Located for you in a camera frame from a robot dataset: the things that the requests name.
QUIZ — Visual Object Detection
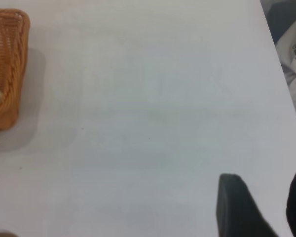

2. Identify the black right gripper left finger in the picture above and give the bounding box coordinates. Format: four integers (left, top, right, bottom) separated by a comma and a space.
216, 173, 280, 237

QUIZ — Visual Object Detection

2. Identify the orange woven wicker basket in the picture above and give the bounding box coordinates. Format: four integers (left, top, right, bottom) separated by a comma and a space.
0, 8, 31, 132

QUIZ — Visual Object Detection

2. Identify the white printed cloth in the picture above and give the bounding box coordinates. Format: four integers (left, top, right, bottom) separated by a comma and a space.
275, 9, 296, 117

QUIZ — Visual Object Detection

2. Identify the dark grey fabric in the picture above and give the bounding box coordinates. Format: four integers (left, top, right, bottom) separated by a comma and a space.
260, 0, 296, 45

